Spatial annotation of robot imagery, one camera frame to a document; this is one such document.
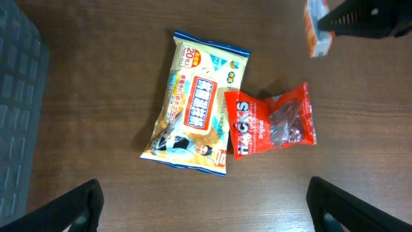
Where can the grey plastic mesh basket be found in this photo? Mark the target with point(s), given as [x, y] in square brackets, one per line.
[25, 60]

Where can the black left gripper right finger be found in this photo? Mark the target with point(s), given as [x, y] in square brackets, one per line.
[333, 209]

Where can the red Hacks candy bag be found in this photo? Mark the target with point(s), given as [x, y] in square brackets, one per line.
[258, 125]

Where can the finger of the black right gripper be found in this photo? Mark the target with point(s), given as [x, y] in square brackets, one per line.
[375, 19]

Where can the orange tissue pack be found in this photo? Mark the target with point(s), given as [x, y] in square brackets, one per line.
[319, 42]

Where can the beige wet wipes pack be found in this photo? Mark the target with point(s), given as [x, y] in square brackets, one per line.
[192, 129]

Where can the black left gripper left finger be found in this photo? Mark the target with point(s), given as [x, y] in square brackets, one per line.
[76, 210]

